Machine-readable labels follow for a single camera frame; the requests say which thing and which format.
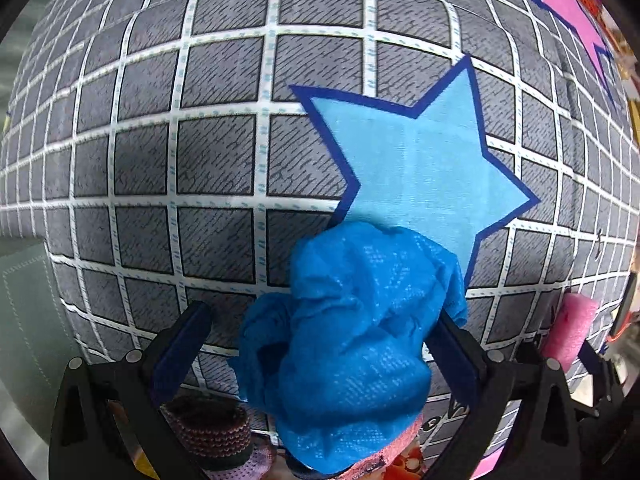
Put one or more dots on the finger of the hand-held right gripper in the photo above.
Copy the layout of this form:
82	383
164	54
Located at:
597	367
530	352

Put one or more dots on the orange printed cloth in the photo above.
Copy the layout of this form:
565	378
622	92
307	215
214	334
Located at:
407	466

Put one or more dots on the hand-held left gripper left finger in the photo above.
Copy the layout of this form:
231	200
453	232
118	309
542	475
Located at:
182	345

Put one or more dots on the knitted pink brown hat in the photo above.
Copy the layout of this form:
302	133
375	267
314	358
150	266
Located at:
212	432

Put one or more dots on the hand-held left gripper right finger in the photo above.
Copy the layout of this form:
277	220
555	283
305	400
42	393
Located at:
465	380

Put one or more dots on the grey checked star blanket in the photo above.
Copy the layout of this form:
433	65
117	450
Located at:
200	135

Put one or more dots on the pink sponge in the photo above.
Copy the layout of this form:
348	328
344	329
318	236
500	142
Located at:
570	330

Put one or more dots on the blue non-woven cloth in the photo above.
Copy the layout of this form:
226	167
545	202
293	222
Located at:
350	350

